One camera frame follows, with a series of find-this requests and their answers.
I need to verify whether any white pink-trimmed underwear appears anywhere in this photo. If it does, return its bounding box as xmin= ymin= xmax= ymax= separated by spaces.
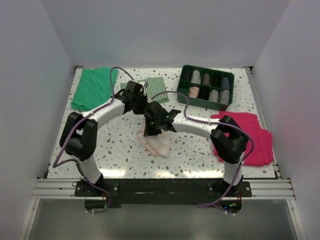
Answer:
xmin=136 ymin=120 xmax=171 ymax=158

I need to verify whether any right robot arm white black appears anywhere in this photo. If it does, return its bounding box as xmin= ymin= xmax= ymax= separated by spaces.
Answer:
xmin=143 ymin=101 xmax=254 ymax=197

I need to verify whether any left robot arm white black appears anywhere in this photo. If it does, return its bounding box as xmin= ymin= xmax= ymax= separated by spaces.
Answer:
xmin=53 ymin=80 xmax=148 ymax=196

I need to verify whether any green white striped underwear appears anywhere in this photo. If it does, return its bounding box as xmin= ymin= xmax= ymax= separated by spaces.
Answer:
xmin=136 ymin=77 xmax=169 ymax=104

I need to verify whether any pink rolled underwear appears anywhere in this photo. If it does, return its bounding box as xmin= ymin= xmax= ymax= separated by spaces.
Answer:
xmin=188 ymin=86 xmax=200 ymax=98

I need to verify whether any green folded cloth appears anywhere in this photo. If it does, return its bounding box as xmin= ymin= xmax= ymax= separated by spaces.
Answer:
xmin=71 ymin=67 xmax=118 ymax=112

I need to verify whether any beige grey rolled sock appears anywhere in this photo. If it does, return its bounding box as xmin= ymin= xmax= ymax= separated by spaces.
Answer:
xmin=208 ymin=89 xmax=219 ymax=103

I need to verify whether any green divided storage tray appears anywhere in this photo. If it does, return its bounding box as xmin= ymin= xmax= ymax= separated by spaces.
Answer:
xmin=176 ymin=65 xmax=235 ymax=111

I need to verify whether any brown rolled sock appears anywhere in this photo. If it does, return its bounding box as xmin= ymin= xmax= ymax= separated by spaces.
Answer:
xmin=201 ymin=73 xmax=211 ymax=86

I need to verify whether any grey striped rolled sock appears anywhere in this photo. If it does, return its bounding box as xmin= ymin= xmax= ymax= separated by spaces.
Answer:
xmin=219 ymin=89 xmax=230 ymax=105

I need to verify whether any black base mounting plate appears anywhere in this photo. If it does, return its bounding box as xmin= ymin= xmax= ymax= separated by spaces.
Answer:
xmin=74 ymin=177 xmax=251 ymax=210

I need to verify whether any blue striped rolled sock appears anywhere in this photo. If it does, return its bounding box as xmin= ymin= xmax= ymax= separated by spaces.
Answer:
xmin=221 ymin=77 xmax=231 ymax=90

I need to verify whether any pink folded cloth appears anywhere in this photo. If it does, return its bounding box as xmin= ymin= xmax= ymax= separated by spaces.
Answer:
xmin=211 ymin=111 xmax=274 ymax=167

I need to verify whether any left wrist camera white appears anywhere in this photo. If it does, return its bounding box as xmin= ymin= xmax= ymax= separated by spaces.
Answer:
xmin=140 ymin=80 xmax=149 ymax=89

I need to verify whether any aluminium frame rail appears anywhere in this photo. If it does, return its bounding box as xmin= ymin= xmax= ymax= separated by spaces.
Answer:
xmin=31 ymin=178 xmax=79 ymax=199

